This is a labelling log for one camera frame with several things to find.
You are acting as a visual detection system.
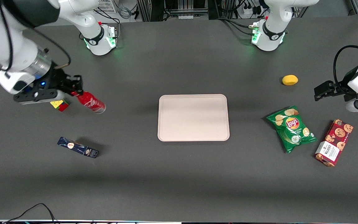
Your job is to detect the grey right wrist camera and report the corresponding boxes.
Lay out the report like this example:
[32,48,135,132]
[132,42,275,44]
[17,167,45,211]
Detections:
[13,89,65,105]

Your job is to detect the red coke bottle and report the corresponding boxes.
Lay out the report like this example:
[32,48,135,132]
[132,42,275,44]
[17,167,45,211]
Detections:
[76,91,107,114]

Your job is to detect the dark blue long box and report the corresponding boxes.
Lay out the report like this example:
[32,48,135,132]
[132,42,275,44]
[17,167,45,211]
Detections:
[57,136,100,159]

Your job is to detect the green lays chips bag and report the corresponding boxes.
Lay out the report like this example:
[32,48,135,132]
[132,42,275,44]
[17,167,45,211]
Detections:
[266,105,318,154]

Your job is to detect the yellow lemon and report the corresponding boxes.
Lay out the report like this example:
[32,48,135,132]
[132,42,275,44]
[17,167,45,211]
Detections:
[282,75,299,86]

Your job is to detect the white vented box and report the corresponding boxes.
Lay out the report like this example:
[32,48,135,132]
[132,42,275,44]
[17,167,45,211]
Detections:
[96,0,118,14]

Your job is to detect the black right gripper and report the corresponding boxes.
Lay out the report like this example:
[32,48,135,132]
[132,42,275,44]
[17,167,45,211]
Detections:
[31,62,84,96]

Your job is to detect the red cookie box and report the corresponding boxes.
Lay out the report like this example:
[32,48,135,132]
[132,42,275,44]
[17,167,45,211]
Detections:
[314,119,354,167]

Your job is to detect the black base cable bundle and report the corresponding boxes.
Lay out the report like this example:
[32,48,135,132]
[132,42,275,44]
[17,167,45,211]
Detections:
[217,16,255,36]

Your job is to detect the black cable loop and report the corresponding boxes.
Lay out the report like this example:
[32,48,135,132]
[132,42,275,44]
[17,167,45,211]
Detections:
[2,203,57,224]

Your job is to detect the grey coiled cable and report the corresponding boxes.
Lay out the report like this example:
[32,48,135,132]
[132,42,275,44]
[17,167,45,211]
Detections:
[118,6,133,20]

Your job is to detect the beige plastic tray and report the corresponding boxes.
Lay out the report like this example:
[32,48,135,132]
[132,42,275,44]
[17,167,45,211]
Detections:
[157,94,230,142]

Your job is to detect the colourful rubik's cube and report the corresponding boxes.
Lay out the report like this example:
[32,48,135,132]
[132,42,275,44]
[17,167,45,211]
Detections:
[50,99,70,112]

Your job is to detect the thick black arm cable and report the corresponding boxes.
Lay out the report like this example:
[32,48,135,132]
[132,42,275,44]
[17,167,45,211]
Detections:
[333,45,358,91]

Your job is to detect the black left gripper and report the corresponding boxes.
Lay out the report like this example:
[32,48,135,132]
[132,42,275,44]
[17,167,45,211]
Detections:
[314,67,358,102]

